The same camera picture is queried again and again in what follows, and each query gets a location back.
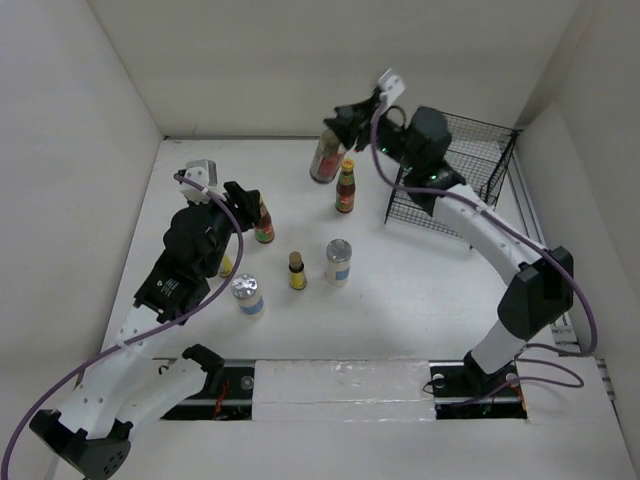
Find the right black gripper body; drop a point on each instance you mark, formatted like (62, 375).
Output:
(391, 139)

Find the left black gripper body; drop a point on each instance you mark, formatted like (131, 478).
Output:
(225, 214)

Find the tall clear black-cap bottle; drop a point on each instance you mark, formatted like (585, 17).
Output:
(327, 157)

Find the white jar silver lid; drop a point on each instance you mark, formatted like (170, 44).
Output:
(245, 289)
(338, 254)

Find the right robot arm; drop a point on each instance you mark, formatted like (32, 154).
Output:
(538, 280)

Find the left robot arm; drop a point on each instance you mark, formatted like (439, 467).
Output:
(93, 429)

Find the yellow-cap sauce bottle left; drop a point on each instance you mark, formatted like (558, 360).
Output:
(264, 230)

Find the yellow-cap sauce bottle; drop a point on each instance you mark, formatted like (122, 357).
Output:
(264, 230)
(345, 187)

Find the small yellow bottle left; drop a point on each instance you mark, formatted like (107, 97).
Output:
(225, 267)

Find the small yellow bottle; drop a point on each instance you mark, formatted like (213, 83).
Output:
(225, 267)
(297, 276)

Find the yellow-cap sauce bottle right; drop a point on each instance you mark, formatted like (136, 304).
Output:
(345, 187)

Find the small yellow bottle centre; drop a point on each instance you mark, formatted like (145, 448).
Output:
(297, 276)

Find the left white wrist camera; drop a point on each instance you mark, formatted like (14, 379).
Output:
(203, 172)

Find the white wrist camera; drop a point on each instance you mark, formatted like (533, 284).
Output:
(203, 172)
(390, 86)

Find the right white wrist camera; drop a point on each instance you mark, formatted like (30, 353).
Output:
(390, 86)

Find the black wire mesh rack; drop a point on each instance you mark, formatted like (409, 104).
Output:
(481, 152)

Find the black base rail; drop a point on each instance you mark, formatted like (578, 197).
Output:
(229, 398)

